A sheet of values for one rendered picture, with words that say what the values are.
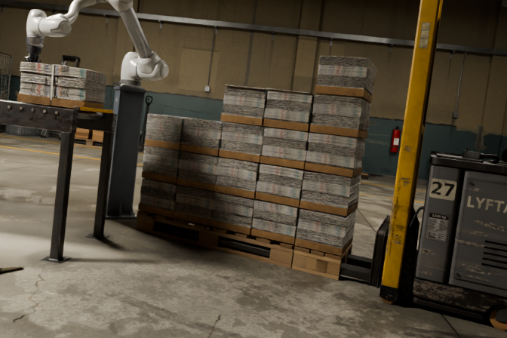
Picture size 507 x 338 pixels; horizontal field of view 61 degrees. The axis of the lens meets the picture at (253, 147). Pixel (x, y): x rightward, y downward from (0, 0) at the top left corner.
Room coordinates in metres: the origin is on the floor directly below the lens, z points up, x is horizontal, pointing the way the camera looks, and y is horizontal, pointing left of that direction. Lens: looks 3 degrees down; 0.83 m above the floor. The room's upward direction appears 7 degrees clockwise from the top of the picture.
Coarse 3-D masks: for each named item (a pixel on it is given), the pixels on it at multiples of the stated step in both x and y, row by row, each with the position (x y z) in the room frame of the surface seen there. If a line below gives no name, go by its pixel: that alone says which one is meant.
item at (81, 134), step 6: (78, 132) 8.75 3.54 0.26; (84, 132) 8.75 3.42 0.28; (90, 132) 8.80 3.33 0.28; (96, 132) 8.73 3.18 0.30; (102, 132) 8.72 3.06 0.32; (78, 138) 8.73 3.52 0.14; (84, 138) 8.74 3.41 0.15; (90, 138) 8.86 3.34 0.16; (96, 138) 8.72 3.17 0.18; (102, 138) 8.71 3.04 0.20; (78, 144) 8.74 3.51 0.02; (90, 144) 8.72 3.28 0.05
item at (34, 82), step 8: (24, 64) 2.40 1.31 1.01; (32, 64) 2.40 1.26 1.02; (40, 64) 2.40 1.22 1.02; (24, 72) 2.41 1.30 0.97; (32, 72) 2.40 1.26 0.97; (40, 72) 2.40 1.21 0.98; (24, 80) 2.40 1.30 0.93; (32, 80) 2.40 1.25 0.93; (40, 80) 2.40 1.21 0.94; (24, 88) 2.41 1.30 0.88; (32, 88) 2.40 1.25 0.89; (40, 88) 2.40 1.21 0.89; (40, 96) 2.40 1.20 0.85; (40, 104) 2.41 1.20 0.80
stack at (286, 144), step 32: (160, 128) 2.98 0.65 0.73; (192, 128) 2.90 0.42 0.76; (224, 128) 2.80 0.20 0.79; (256, 128) 2.72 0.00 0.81; (160, 160) 2.97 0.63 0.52; (192, 160) 2.87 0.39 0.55; (224, 160) 2.79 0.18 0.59; (160, 192) 2.97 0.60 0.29; (192, 192) 2.87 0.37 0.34; (288, 192) 2.62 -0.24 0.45; (160, 224) 3.11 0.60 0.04; (256, 224) 2.69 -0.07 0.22; (288, 224) 2.61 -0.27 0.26; (256, 256) 2.68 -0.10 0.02; (288, 256) 2.60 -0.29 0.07
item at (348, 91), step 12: (360, 96) 2.48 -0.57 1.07; (324, 132) 2.55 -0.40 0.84; (336, 132) 2.52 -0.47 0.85; (348, 132) 2.50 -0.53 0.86; (360, 132) 2.53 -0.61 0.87; (312, 168) 2.56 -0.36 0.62; (324, 168) 2.54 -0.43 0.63; (336, 168) 2.51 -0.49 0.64; (360, 168) 2.74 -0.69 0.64; (300, 204) 2.58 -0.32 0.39; (312, 204) 2.56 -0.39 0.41; (300, 240) 2.57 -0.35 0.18; (336, 252) 2.49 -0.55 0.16
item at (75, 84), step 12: (60, 72) 2.40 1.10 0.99; (72, 72) 2.39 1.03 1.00; (84, 72) 2.39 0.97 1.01; (96, 72) 2.52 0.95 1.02; (60, 84) 2.40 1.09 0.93; (72, 84) 2.39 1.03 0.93; (84, 84) 2.39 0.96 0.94; (96, 84) 2.52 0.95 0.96; (60, 96) 2.40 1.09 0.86; (72, 96) 2.40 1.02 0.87; (84, 96) 2.40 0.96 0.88; (96, 96) 2.54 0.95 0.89; (72, 108) 2.40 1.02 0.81
